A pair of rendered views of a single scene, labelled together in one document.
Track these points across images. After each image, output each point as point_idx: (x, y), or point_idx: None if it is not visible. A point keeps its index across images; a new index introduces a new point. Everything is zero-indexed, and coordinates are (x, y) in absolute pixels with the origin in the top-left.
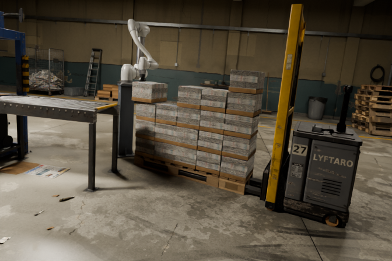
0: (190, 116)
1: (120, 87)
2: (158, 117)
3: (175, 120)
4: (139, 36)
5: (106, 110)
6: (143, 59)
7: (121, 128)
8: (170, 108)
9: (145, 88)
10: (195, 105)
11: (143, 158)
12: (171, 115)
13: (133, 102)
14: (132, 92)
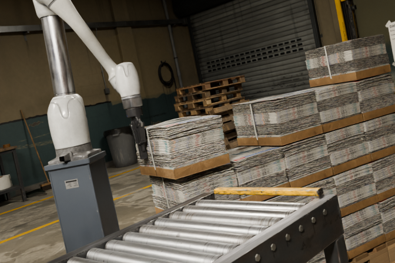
0: (310, 156)
1: (80, 168)
2: None
3: (288, 179)
4: (56, 15)
5: None
6: (134, 68)
7: None
8: (269, 156)
9: (207, 132)
10: (315, 127)
11: None
12: (274, 171)
13: (113, 201)
14: (170, 157)
